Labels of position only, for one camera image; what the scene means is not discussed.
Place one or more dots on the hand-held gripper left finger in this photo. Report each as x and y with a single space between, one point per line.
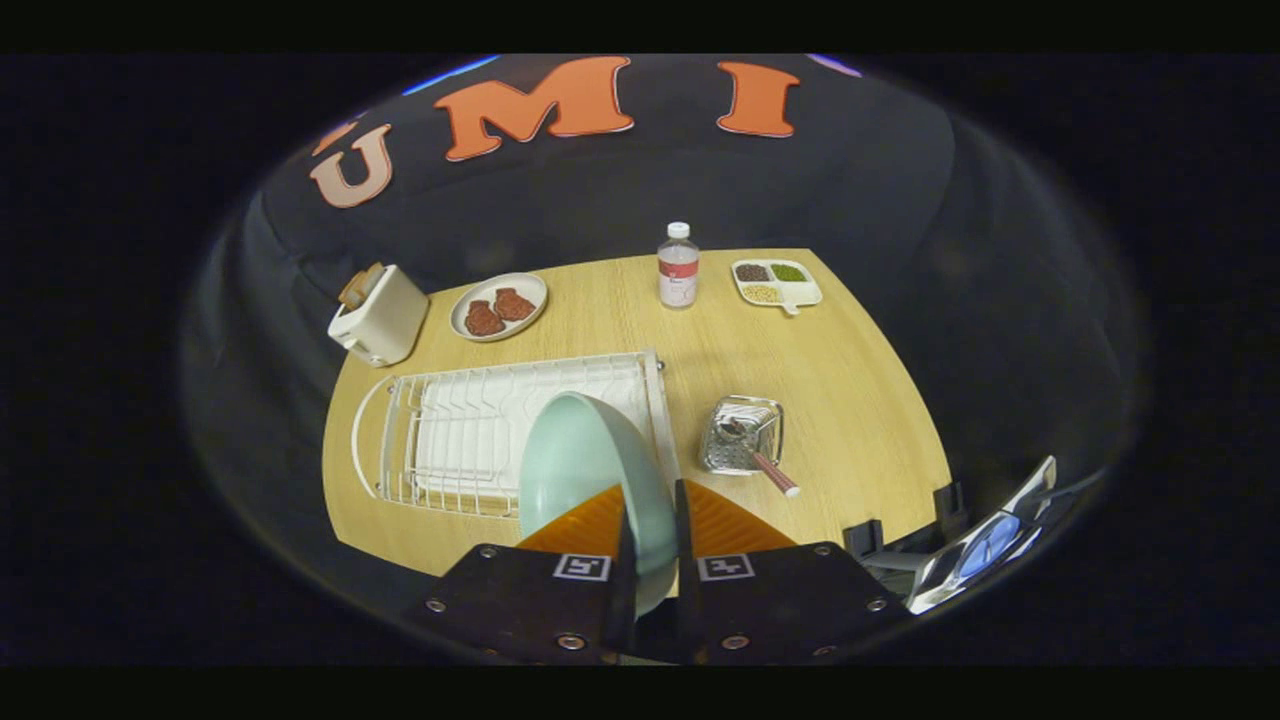
622 610

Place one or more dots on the small metal mesh basket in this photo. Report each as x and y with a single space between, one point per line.
722 455

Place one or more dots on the beige plate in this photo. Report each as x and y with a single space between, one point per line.
470 295

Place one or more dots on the toast slice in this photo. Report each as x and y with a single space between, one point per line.
358 285

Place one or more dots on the black table clamp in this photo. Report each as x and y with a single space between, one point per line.
950 500
863 538

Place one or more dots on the brown meat patty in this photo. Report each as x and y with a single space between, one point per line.
514 304
484 319

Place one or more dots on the silver tablet device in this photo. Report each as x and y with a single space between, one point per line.
985 545

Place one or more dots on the white divided snack tray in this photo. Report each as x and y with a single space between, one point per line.
790 291

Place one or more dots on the light green plate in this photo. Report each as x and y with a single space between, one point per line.
580 460

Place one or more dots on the cream toaster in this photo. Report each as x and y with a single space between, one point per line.
385 320

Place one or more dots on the clear bottle with red label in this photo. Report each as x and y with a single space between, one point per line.
678 275

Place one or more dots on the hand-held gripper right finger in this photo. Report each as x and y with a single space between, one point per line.
686 600

